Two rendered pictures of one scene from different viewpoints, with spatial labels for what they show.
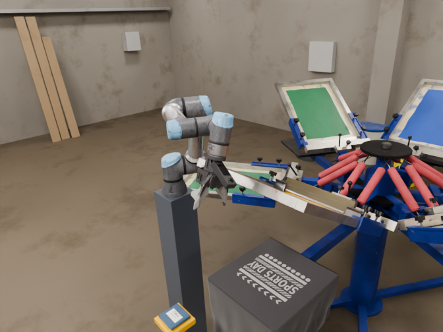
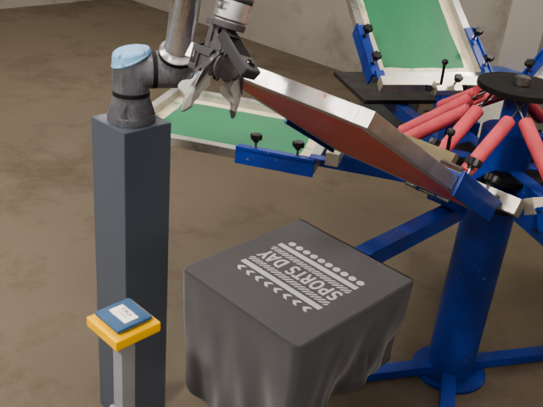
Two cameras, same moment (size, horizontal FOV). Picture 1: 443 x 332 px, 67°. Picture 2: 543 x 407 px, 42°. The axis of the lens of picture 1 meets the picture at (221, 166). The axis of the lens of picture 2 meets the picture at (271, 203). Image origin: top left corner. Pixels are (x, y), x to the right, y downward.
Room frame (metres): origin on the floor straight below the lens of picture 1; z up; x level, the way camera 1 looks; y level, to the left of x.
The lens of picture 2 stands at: (-0.34, 0.06, 2.02)
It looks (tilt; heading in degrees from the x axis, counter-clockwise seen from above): 27 degrees down; 353
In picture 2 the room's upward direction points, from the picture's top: 6 degrees clockwise
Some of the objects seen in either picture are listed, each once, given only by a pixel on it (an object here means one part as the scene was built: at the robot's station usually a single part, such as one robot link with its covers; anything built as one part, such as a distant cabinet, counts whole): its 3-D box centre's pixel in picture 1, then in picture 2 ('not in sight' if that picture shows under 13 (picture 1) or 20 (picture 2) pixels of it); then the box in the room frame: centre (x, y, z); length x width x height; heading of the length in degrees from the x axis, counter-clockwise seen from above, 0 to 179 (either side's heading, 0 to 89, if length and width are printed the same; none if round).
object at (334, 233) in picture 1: (327, 242); (399, 239); (1.64, -0.60, 0.89); 1.24 x 0.06 x 0.06; 131
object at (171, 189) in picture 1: (173, 184); (131, 104); (1.79, 0.29, 1.25); 0.15 x 0.15 x 0.10
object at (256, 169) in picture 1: (250, 171); (273, 111); (2.34, -0.22, 1.05); 1.08 x 0.61 x 0.23; 71
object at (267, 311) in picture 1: (272, 276); (299, 274); (1.32, -0.23, 0.95); 0.48 x 0.44 x 0.01; 131
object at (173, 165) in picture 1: (173, 165); (133, 68); (1.80, 0.28, 1.37); 0.13 x 0.12 x 0.14; 104
